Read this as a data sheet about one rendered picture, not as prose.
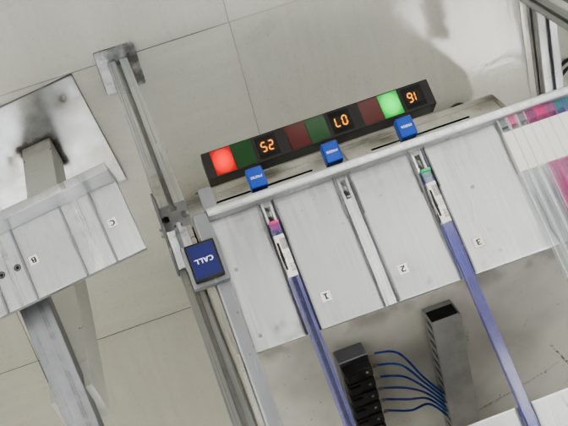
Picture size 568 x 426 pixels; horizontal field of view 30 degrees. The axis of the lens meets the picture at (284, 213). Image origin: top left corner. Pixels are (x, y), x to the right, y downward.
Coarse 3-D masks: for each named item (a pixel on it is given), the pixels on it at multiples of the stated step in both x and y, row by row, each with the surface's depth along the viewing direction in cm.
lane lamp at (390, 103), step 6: (378, 96) 150; (384, 96) 150; (390, 96) 150; (396, 96) 150; (384, 102) 150; (390, 102) 150; (396, 102) 150; (384, 108) 150; (390, 108) 150; (396, 108) 150; (402, 108) 150; (384, 114) 149; (390, 114) 149; (396, 114) 149
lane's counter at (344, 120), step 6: (330, 114) 149; (336, 114) 149; (342, 114) 149; (348, 114) 149; (330, 120) 149; (336, 120) 149; (342, 120) 149; (348, 120) 149; (336, 126) 149; (342, 126) 149; (348, 126) 149; (336, 132) 148
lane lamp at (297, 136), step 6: (288, 126) 149; (294, 126) 149; (300, 126) 149; (288, 132) 148; (294, 132) 148; (300, 132) 148; (306, 132) 148; (288, 138) 148; (294, 138) 148; (300, 138) 148; (306, 138) 148; (294, 144) 148; (300, 144) 148; (306, 144) 148
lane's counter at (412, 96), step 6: (402, 90) 150; (408, 90) 150; (414, 90) 150; (420, 90) 150; (402, 96) 150; (408, 96) 150; (414, 96) 150; (420, 96) 150; (408, 102) 150; (414, 102) 150; (420, 102) 150; (426, 102) 150; (408, 108) 150
